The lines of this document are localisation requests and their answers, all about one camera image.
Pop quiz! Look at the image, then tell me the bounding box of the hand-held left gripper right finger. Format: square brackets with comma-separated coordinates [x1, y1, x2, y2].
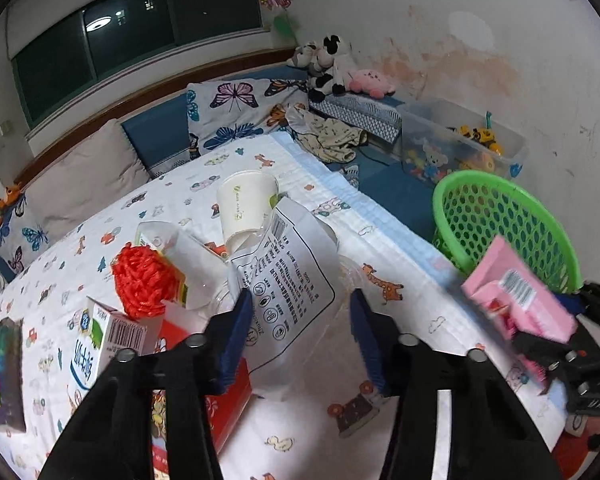
[349, 290, 563, 480]

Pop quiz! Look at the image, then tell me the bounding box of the beige pillow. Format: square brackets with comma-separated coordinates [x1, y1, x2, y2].
[25, 119, 151, 241]

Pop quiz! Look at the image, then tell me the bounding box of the white paper cup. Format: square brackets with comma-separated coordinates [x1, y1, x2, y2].
[216, 170, 279, 254]

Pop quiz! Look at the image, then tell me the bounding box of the dark glass window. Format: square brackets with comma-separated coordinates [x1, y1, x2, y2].
[11, 0, 263, 131]

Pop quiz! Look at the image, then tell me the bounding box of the pink plush toy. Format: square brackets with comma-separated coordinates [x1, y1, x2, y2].
[347, 67, 397, 99]

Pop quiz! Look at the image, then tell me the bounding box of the clear plastic bottle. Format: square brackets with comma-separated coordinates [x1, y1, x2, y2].
[134, 220, 243, 321]

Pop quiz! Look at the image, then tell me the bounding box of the small butterfly pillow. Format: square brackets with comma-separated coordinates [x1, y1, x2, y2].
[0, 200, 51, 276]

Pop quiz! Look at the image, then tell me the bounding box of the white milk carton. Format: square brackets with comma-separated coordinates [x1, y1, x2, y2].
[67, 296, 148, 406]

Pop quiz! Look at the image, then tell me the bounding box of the paper flower wall decoration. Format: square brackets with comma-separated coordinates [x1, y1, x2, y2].
[256, 0, 298, 38]

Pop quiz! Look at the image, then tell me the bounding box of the folded patterned blanket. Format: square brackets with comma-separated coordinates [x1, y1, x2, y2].
[307, 92, 403, 143]

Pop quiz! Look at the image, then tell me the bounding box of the orange plush toy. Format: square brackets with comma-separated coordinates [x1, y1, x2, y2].
[0, 182, 23, 211]

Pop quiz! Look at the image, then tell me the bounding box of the printed cartoon blanket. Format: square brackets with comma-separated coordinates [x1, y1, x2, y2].
[0, 132, 568, 480]

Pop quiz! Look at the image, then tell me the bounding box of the green plastic basket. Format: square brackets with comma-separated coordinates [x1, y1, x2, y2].
[432, 170, 583, 295]

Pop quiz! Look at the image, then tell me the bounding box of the clear plastic storage bin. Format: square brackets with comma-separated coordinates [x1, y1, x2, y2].
[396, 98, 528, 186]

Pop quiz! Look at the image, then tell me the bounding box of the red cardboard box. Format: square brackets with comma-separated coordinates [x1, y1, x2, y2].
[150, 300, 253, 480]

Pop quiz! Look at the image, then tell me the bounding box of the black and white cow plush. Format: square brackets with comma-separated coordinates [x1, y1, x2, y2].
[307, 35, 353, 103]

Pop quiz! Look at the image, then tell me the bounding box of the blue headboard cushion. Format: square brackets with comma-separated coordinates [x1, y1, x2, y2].
[121, 67, 311, 178]

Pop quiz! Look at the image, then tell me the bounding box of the white printed plastic pouch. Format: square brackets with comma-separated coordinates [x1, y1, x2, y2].
[230, 197, 341, 403]

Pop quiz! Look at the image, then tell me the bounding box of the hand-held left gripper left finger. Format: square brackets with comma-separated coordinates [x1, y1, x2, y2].
[39, 289, 254, 480]

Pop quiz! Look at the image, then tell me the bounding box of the patterned beige clothing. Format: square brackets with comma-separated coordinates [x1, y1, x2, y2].
[287, 107, 366, 163]

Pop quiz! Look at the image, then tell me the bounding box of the large butterfly pillow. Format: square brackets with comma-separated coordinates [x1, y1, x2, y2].
[186, 77, 311, 161]

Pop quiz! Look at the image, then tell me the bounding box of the dark striped sponge pack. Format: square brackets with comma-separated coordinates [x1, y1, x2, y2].
[0, 317, 27, 433]

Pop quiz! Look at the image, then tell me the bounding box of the yellow toy vehicle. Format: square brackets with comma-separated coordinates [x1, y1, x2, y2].
[457, 125, 505, 156]

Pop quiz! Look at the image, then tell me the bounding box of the pink cardboard box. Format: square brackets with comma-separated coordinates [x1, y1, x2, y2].
[461, 236, 578, 396]

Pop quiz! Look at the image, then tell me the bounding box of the red mesh scrubber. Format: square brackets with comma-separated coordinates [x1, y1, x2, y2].
[111, 242, 181, 320]

